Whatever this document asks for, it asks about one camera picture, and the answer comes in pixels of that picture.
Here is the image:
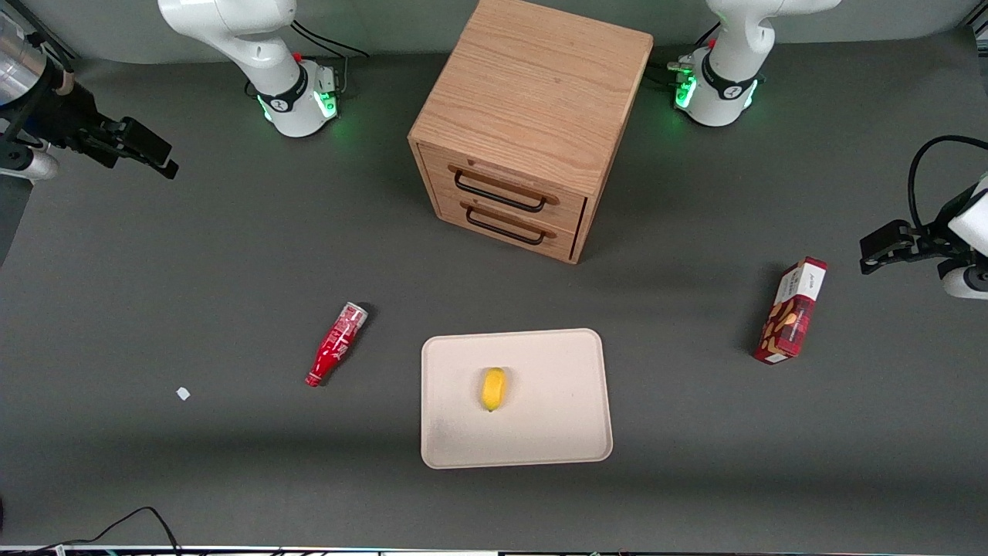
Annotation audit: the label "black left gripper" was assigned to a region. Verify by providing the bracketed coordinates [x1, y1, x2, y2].
[861, 193, 975, 276]

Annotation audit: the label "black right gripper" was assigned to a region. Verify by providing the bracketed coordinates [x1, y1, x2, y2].
[42, 68, 180, 180]

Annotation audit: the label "red coke bottle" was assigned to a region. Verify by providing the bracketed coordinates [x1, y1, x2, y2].
[304, 302, 370, 388]

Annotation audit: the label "beige rectangular tray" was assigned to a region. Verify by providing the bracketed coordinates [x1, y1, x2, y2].
[421, 329, 614, 470]

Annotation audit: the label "red snack box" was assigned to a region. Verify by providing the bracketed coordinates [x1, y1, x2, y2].
[753, 257, 828, 365]

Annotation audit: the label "wooden drawer front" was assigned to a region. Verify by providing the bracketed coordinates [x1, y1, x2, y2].
[435, 190, 581, 260]
[421, 144, 587, 232]

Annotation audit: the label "wooden drawer cabinet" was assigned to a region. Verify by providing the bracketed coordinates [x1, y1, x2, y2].
[408, 0, 655, 265]

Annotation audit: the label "yellow lemon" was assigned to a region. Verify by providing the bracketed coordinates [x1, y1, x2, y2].
[482, 368, 507, 412]

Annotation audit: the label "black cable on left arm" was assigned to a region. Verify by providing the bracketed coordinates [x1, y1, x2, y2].
[907, 135, 988, 232]

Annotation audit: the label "black cables at right arm base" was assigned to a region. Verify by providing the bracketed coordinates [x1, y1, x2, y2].
[289, 19, 370, 97]

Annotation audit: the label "black cables at arm base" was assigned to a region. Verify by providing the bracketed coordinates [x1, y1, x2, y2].
[647, 23, 720, 87]
[289, 19, 370, 97]

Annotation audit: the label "black cables at left arm base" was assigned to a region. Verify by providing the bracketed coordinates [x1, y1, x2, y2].
[647, 23, 720, 87]

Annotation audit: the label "black metal drawer handle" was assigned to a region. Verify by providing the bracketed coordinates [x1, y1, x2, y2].
[454, 170, 548, 213]
[465, 207, 546, 246]

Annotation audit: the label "black cable on table edge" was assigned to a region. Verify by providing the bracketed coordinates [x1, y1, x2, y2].
[0, 507, 183, 556]

